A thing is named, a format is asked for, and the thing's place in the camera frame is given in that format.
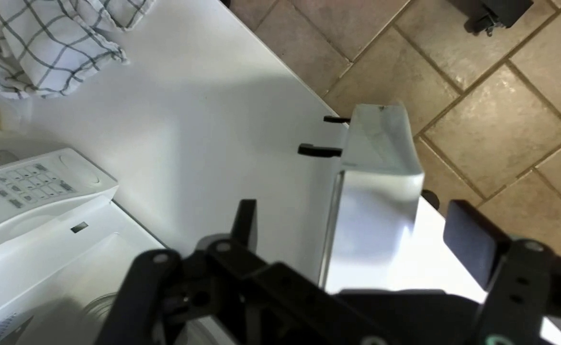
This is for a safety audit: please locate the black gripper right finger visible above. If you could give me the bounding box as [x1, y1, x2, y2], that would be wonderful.
[443, 197, 558, 345]

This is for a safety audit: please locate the white microwave oven body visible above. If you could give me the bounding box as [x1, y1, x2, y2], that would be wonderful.
[0, 147, 167, 345]

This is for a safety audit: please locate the checkered white dish cloth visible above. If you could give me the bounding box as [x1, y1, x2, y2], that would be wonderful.
[0, 0, 158, 101]

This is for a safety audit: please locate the black table base foot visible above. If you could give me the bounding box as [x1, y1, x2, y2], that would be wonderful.
[449, 0, 537, 38]

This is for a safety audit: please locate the white table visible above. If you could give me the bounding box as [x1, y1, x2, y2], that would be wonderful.
[0, 0, 347, 270]

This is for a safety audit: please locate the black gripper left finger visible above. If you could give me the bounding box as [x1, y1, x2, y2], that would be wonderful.
[96, 197, 276, 345]

